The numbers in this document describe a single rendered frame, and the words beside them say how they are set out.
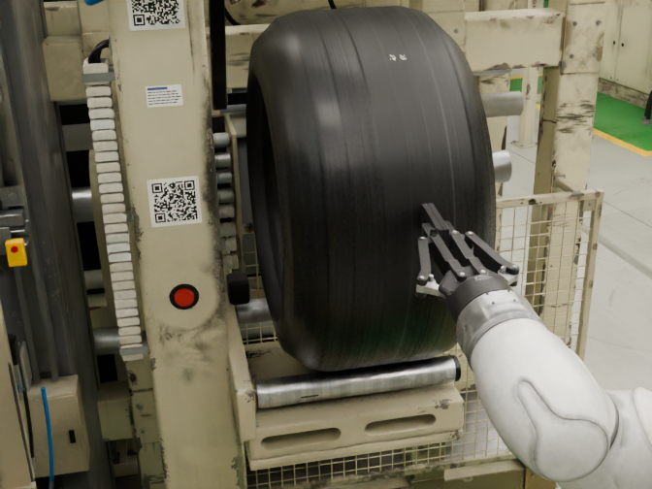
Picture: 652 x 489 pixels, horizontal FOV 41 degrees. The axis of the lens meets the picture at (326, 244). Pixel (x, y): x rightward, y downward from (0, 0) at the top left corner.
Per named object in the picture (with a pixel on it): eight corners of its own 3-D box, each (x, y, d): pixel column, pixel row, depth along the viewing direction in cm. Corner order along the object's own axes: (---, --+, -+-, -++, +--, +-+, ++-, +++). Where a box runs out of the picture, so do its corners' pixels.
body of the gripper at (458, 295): (531, 287, 95) (500, 243, 103) (457, 296, 94) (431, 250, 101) (522, 341, 99) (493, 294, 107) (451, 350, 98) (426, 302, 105)
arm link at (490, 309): (473, 321, 88) (454, 288, 93) (465, 389, 93) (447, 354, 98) (557, 311, 90) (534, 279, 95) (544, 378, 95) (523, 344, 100)
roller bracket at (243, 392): (240, 444, 135) (235, 392, 131) (216, 323, 171) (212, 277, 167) (260, 441, 136) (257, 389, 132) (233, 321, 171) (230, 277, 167)
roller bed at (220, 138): (148, 283, 176) (132, 142, 164) (146, 253, 189) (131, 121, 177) (245, 273, 180) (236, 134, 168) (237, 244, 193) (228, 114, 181)
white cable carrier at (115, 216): (122, 361, 139) (81, 65, 120) (122, 345, 144) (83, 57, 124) (149, 358, 140) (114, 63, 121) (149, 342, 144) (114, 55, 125)
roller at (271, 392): (251, 415, 138) (249, 392, 136) (247, 398, 142) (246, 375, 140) (461, 386, 144) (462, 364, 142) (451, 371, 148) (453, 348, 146)
